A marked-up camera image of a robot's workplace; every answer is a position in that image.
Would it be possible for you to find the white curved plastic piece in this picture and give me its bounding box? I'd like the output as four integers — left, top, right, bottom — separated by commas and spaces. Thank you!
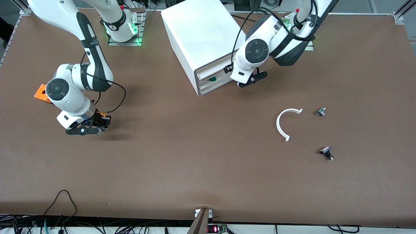
276, 108, 303, 142

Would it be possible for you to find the circuit board with red display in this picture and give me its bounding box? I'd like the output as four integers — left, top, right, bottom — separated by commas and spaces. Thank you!
207, 224, 228, 234

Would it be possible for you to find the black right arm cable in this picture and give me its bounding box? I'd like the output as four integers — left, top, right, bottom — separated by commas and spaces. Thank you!
80, 52, 126, 113

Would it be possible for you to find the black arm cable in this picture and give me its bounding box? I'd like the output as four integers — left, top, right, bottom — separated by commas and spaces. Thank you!
80, 52, 126, 113
231, 6, 317, 67

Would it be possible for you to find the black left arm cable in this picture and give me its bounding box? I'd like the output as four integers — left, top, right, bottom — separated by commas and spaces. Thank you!
231, 6, 317, 67

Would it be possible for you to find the orange button enclosure box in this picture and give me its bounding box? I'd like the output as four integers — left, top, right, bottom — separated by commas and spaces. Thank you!
34, 84, 52, 104

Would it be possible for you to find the black looped cable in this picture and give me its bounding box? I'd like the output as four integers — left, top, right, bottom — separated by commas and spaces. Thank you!
43, 190, 78, 217

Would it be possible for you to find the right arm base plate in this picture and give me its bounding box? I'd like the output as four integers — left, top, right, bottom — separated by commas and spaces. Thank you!
108, 10, 146, 46

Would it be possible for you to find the brown camera mount bar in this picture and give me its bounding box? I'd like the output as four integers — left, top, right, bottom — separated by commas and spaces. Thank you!
187, 208, 211, 234

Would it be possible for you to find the black curved cable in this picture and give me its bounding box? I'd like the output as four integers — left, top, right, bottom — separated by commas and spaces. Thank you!
328, 224, 360, 234

